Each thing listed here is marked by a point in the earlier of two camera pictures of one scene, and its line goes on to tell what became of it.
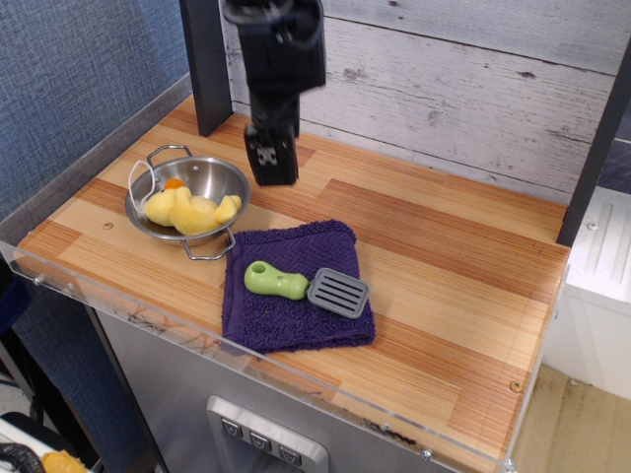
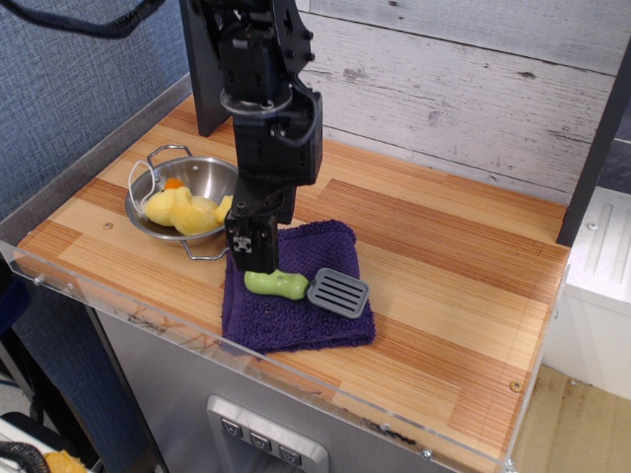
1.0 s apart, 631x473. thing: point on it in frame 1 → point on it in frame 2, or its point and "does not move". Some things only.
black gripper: [275, 110] → [253, 241]
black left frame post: [210, 85] does not move
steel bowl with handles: [206, 177] does not move
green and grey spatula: [333, 291] does not move
